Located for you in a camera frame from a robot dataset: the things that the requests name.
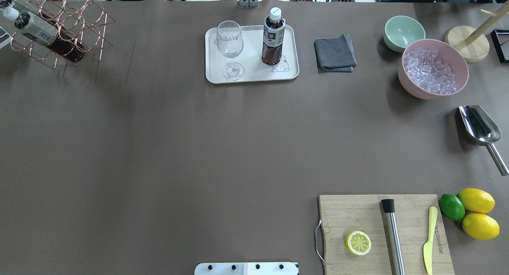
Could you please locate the tea bottle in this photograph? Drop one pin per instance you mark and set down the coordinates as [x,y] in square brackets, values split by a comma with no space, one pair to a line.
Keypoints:
[273,37]
[24,5]
[46,34]

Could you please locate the green lime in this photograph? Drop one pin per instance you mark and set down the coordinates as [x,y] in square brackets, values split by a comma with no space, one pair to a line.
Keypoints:
[451,206]

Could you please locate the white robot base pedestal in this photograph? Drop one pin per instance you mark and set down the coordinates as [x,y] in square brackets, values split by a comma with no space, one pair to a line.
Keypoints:
[247,268]

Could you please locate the half lemon slice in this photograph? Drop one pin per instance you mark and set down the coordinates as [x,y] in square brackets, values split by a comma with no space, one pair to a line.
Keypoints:
[358,243]

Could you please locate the black glass tray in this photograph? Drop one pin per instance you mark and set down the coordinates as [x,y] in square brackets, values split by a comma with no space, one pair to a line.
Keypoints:
[500,38]

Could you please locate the steel muddler black tip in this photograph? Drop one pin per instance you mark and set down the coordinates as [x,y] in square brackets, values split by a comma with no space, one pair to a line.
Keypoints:
[395,246]

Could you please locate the pink bowl of ice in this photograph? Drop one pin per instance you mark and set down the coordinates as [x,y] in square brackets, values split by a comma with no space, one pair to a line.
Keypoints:
[431,69]

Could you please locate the clear wine glass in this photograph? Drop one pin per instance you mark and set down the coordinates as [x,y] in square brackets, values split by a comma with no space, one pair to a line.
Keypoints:
[230,43]

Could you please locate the yellow plastic knife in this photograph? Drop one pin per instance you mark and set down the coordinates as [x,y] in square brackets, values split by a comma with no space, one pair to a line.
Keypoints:
[427,249]

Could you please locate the lower whole lemon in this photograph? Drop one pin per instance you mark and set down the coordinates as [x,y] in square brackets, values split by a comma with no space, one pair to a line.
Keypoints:
[480,226]

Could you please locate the whole lemon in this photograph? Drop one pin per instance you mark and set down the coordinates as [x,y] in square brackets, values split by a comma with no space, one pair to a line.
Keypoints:
[476,200]
[480,226]

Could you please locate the upper whole lemon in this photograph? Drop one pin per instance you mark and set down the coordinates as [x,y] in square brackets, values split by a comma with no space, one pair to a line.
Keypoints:
[476,200]

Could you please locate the steel ice scoop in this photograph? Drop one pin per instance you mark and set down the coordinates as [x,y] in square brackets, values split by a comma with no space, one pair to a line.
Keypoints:
[483,131]

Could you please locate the wooden glass tree stand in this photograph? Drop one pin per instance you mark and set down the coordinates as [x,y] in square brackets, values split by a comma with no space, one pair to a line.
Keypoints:
[471,42]

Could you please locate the cream rabbit tray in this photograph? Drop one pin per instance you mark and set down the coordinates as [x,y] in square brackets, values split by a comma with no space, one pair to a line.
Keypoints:
[250,58]

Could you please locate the grey folded cloth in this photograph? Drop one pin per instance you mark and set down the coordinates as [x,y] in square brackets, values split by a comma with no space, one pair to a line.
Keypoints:
[335,54]

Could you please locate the copper wire bottle basket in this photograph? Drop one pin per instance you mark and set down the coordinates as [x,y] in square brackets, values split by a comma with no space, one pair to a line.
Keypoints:
[84,20]

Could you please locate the bamboo cutting board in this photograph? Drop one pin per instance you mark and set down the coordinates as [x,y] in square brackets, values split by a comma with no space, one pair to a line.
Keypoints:
[342,214]

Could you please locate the mint green bowl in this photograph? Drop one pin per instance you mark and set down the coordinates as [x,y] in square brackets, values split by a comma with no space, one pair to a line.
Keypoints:
[400,31]

